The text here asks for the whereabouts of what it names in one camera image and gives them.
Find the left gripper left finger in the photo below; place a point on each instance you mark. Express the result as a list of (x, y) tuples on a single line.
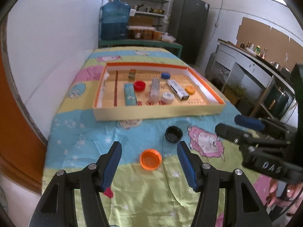
[(107, 166)]

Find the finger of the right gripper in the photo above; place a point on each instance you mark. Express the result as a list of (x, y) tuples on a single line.
[(249, 122), (234, 135)]

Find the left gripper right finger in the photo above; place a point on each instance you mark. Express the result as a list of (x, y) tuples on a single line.
[(191, 165)]

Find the black bottle cap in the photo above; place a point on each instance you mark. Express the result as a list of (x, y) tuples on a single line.
[(173, 134)]

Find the large orange bottle cap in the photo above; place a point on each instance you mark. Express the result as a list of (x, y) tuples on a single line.
[(150, 159)]

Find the teal flower lighter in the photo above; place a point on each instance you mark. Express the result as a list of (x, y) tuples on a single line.
[(129, 95)]

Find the white bottle cap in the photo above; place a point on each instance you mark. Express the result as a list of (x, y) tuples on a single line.
[(168, 98)]

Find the gold lighter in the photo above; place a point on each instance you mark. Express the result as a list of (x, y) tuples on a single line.
[(131, 75)]

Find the blue bottle cap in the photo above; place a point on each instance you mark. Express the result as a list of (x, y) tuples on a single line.
[(165, 75)]

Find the person's right hand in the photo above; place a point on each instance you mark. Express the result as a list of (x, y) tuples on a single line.
[(290, 196)]

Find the white kitchen counter cabinet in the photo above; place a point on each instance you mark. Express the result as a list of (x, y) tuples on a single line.
[(235, 67)]

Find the small orange bottle cap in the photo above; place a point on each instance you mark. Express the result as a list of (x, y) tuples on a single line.
[(190, 90)]

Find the orange-rimmed cardboard tray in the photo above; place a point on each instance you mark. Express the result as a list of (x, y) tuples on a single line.
[(109, 101)]

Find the clear plastic rectangular case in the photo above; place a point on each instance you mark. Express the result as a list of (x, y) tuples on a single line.
[(154, 90)]

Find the white printed lighter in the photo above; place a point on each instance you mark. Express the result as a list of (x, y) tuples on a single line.
[(178, 90)]

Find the red bottle cap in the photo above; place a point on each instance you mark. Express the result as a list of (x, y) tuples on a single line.
[(139, 86)]

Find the green low bench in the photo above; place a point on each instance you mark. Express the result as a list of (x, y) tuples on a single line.
[(148, 43)]

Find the dark green refrigerator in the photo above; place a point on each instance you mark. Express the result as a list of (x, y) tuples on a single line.
[(187, 25)]

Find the blue water jug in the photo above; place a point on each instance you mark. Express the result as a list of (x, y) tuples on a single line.
[(114, 20)]

